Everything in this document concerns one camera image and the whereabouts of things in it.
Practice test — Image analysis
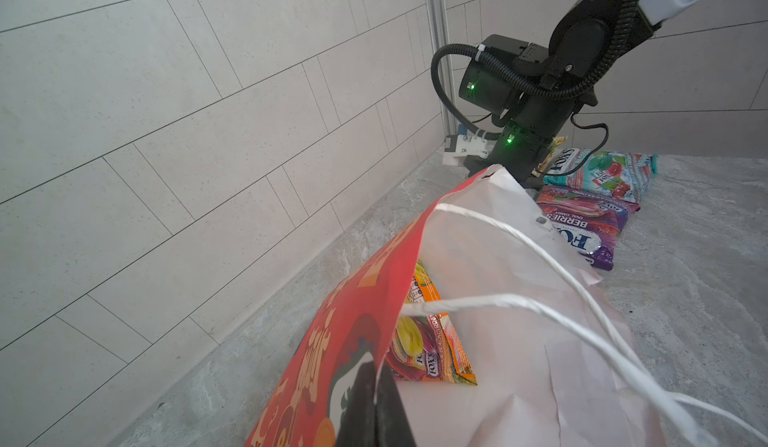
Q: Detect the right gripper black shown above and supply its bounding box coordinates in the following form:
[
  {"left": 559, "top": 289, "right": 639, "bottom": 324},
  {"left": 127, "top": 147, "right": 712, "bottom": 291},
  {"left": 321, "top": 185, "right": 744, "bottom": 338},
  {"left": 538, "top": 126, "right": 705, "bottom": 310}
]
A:
[{"left": 464, "top": 95, "right": 573, "bottom": 183}]

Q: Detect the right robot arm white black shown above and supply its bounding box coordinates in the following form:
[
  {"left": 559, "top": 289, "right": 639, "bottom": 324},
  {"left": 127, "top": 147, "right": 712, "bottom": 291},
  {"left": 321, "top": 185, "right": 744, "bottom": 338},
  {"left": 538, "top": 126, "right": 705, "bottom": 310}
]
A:
[{"left": 431, "top": 0, "right": 698, "bottom": 183}]

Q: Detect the purple Fox's berries packet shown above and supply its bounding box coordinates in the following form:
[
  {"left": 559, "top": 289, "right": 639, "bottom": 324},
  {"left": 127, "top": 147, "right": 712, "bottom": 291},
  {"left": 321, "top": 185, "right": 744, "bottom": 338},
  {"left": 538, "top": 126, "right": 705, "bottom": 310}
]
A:
[{"left": 536, "top": 185, "right": 639, "bottom": 271}]

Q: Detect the red paper gift bag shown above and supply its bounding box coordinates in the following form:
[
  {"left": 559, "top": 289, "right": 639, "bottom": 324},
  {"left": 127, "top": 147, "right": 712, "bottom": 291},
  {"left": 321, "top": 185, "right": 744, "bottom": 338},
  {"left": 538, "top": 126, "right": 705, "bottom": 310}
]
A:
[{"left": 244, "top": 164, "right": 768, "bottom": 447}]

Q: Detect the teal Fox's candy packet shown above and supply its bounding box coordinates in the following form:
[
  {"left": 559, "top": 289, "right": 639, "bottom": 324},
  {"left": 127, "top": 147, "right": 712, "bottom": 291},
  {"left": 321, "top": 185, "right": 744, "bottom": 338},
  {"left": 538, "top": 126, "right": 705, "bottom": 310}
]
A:
[{"left": 543, "top": 148, "right": 658, "bottom": 204}]

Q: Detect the left corner aluminium post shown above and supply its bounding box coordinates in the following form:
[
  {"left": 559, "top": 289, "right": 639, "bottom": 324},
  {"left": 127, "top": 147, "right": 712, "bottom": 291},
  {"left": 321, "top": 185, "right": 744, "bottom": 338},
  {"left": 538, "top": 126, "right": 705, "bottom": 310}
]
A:
[{"left": 426, "top": 0, "right": 454, "bottom": 100}]

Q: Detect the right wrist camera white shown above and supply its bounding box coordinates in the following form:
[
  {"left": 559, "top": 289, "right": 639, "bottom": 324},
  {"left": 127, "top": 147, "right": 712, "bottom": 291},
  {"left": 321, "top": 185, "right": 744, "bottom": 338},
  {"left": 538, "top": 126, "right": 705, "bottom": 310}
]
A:
[{"left": 442, "top": 124, "right": 496, "bottom": 169}]

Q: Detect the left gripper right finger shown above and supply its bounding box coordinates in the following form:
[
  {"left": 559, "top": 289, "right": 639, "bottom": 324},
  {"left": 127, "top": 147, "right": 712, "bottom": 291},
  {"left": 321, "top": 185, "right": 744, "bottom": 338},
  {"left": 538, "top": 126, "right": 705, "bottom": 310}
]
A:
[{"left": 375, "top": 364, "right": 417, "bottom": 447}]

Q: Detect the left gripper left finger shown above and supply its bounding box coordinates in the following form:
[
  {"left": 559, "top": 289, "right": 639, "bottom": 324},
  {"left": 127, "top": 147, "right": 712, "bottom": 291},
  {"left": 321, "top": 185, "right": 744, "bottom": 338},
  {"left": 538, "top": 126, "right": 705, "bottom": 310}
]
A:
[{"left": 335, "top": 362, "right": 377, "bottom": 447}]

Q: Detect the orange Fox's candy packet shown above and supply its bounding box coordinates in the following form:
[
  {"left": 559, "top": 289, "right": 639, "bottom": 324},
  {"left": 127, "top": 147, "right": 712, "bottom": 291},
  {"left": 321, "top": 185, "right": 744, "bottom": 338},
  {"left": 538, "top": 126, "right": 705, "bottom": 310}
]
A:
[{"left": 383, "top": 259, "right": 479, "bottom": 387}]

